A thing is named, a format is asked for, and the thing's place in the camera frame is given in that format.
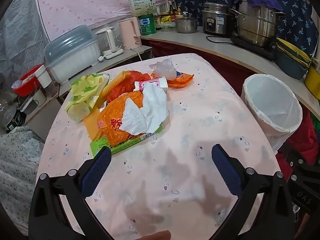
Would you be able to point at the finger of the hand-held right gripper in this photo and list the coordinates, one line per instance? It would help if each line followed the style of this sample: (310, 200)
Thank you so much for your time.
(295, 158)

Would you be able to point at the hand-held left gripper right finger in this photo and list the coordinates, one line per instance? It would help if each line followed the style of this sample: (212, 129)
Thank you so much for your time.
(225, 170)

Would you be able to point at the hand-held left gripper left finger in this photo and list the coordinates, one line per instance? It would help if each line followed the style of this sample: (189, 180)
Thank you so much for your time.
(96, 170)

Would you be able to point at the bright green carton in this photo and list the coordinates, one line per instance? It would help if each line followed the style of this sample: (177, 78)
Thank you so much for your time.
(120, 146)

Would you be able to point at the white lined trash bin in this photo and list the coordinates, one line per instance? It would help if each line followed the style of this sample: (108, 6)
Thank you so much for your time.
(272, 130)

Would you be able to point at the orange printed plastic bag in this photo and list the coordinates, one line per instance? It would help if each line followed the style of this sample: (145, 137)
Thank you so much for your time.
(112, 120)

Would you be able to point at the green yellow snack bag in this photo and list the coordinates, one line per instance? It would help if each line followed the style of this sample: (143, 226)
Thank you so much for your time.
(82, 92)

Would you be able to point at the white paper towel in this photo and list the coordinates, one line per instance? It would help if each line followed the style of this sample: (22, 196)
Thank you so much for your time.
(150, 110)

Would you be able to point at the red plastic bag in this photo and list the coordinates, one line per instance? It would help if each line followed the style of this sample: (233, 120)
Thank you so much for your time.
(120, 90)

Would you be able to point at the orange snack wrapper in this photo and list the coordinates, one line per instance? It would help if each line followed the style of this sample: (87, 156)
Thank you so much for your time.
(182, 80)

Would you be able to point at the clear plastic bag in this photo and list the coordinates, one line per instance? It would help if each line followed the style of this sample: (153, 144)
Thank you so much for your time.
(165, 70)

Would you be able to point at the person's left hand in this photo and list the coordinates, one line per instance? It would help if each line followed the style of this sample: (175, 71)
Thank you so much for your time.
(155, 236)

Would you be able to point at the bright red cloth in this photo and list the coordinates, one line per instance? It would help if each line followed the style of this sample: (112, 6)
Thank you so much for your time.
(300, 140)

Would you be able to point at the green plastic bag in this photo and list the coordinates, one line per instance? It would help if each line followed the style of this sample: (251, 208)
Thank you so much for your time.
(317, 126)

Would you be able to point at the yellow electric pot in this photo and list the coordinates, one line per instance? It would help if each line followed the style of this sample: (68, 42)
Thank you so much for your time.
(313, 82)

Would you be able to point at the grey floral cloth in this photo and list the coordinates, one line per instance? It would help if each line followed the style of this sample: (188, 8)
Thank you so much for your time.
(17, 160)

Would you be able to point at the blue basin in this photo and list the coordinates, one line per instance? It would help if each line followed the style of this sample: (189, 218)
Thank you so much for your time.
(290, 70)

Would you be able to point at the black round tin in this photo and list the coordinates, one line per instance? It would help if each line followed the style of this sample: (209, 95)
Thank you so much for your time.
(13, 121)

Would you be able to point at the white lidded canister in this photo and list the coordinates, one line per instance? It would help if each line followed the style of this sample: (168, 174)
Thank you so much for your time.
(42, 76)

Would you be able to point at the yellow strainer basin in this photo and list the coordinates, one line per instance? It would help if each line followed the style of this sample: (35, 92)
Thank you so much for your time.
(292, 47)

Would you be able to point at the white power plug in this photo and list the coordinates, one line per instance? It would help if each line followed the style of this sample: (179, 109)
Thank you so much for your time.
(101, 58)

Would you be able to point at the white dish box clear lid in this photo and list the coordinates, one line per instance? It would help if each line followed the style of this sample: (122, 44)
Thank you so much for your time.
(72, 60)

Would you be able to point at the red plastic bucket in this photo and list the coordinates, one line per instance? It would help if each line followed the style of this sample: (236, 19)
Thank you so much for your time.
(27, 80)

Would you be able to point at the black induction cooktop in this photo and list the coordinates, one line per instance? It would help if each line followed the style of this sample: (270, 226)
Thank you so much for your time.
(257, 50)

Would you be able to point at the glass kettle with white base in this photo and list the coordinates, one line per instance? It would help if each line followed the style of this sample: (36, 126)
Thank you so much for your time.
(110, 42)

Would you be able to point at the dark red curtain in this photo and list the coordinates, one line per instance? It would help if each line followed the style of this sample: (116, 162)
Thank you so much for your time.
(175, 48)

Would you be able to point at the pink electric kettle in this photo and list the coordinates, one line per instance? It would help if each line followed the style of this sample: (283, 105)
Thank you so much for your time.
(128, 35)

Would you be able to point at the large steel steamer pot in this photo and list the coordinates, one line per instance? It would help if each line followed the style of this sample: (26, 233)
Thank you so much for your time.
(257, 25)

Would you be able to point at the steel rice cooker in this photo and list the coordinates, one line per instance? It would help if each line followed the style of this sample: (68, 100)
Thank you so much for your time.
(215, 22)

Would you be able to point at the small steel lidded pot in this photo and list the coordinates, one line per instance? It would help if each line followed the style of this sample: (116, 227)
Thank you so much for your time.
(186, 26)

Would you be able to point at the green tin can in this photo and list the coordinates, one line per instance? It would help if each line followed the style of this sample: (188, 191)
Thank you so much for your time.
(147, 26)

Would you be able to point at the clear food container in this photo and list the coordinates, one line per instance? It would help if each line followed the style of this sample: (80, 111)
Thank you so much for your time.
(168, 27)

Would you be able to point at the clear plastic sheet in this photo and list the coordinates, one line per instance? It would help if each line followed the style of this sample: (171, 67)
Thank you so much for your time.
(20, 30)

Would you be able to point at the dark sauce jar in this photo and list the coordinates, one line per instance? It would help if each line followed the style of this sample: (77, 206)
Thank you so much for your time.
(157, 22)

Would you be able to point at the short sauce bottle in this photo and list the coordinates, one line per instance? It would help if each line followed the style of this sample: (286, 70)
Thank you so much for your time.
(179, 11)

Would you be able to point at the tall sauce bottle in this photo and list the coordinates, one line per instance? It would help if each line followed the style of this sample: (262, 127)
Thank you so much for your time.
(171, 10)

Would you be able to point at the white box with plant print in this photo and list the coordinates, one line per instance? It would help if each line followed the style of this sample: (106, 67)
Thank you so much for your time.
(141, 5)

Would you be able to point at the pink dotted wall cloth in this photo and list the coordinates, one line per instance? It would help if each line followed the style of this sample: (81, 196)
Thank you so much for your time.
(87, 2)

